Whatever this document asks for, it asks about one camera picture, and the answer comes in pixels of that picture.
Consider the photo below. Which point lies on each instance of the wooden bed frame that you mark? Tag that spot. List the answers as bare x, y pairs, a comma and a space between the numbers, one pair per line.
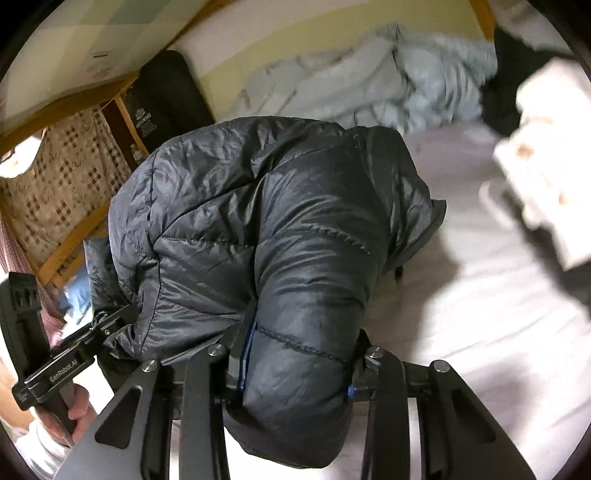
69, 254

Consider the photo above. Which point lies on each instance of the pink checked cloth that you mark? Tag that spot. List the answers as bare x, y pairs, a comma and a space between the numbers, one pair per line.
14, 258

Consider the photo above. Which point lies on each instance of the checkered floral curtain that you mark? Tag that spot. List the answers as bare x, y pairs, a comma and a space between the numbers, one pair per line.
64, 184

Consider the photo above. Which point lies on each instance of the dark grey garment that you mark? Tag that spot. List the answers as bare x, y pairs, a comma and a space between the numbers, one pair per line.
577, 288

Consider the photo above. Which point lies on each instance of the black cloth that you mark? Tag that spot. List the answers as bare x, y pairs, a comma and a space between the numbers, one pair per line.
503, 106

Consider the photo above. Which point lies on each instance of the white sweatshirt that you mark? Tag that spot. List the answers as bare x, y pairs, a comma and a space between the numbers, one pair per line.
545, 161

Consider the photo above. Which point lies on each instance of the small bottle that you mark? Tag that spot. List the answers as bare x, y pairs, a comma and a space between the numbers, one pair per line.
134, 153

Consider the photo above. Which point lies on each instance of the light blue duvet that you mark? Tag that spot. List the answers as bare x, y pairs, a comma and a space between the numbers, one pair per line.
360, 78

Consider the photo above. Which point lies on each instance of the pastel plaid canopy cloth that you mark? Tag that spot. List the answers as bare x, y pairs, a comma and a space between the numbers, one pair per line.
92, 46

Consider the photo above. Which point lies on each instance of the black garment bag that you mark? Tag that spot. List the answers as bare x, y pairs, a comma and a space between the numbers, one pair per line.
171, 101

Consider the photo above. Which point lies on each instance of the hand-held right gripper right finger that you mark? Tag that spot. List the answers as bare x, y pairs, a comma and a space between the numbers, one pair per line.
364, 369

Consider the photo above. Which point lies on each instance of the blue patterned pillow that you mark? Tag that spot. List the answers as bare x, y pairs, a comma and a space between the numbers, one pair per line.
76, 295

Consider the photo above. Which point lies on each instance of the black down jacket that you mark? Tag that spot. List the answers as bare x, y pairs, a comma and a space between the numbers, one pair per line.
277, 221

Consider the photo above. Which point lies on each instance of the person's left hand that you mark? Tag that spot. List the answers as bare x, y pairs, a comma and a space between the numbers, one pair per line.
84, 410

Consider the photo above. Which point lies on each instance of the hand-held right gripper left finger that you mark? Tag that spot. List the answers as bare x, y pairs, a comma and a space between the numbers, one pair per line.
244, 350

